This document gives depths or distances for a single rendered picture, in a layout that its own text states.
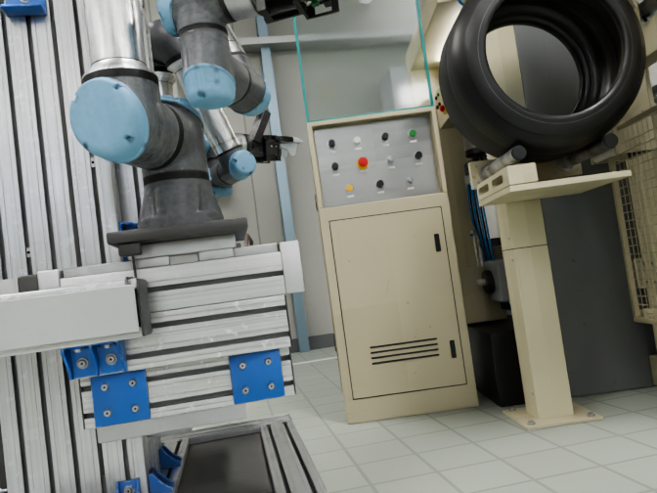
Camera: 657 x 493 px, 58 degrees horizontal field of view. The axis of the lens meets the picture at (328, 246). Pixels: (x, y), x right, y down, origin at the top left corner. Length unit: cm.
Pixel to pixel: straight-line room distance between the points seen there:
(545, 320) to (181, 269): 153
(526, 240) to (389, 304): 62
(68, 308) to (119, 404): 23
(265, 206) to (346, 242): 298
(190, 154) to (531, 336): 152
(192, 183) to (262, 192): 437
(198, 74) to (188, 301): 37
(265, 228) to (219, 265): 436
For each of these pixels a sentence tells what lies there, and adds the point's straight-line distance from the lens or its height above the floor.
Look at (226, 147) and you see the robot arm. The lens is 165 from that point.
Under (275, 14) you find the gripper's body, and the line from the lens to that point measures 93.
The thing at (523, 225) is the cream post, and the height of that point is 70.
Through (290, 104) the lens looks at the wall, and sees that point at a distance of 563.
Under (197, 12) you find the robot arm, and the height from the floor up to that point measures 101.
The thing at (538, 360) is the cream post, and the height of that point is 22.
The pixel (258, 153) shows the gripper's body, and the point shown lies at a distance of 186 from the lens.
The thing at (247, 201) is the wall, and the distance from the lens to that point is 539.
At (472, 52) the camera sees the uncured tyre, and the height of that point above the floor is 121.
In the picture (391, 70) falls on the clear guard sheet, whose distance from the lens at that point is 266.
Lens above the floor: 60
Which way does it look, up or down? 3 degrees up
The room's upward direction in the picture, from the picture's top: 8 degrees counter-clockwise
